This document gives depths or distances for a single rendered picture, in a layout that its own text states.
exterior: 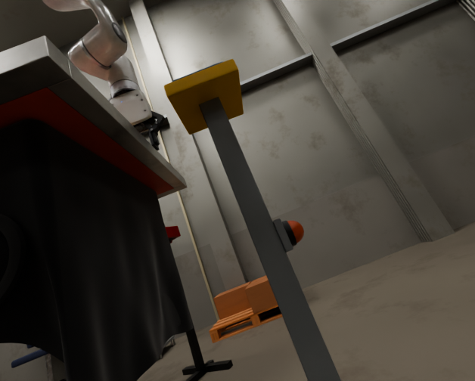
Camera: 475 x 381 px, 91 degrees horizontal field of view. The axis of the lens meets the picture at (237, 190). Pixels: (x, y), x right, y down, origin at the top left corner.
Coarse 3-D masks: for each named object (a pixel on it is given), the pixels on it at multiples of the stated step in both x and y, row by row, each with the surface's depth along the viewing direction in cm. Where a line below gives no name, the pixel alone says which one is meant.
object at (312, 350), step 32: (224, 64) 40; (192, 96) 41; (224, 96) 44; (192, 128) 49; (224, 128) 41; (224, 160) 40; (256, 192) 38; (256, 224) 36; (288, 288) 33; (288, 320) 32; (320, 352) 31
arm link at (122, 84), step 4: (120, 80) 60; (124, 80) 60; (128, 80) 60; (116, 84) 59; (120, 84) 59; (124, 84) 60; (128, 84) 60; (132, 84) 61; (136, 84) 62; (112, 88) 60; (116, 88) 59; (120, 88) 59; (136, 88) 61; (112, 92) 60; (112, 96) 60; (108, 100) 62
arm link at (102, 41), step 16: (48, 0) 54; (64, 0) 54; (80, 0) 54; (96, 0) 53; (96, 16) 53; (112, 16) 56; (96, 32) 53; (112, 32) 54; (96, 48) 55; (112, 48) 55
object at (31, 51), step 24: (24, 48) 30; (48, 48) 30; (0, 72) 29; (24, 72) 30; (48, 72) 31; (72, 72) 34; (0, 96) 32; (72, 96) 35; (96, 96) 38; (96, 120) 41; (120, 120) 45; (120, 144) 50; (144, 144) 54; (168, 168) 68; (168, 192) 83
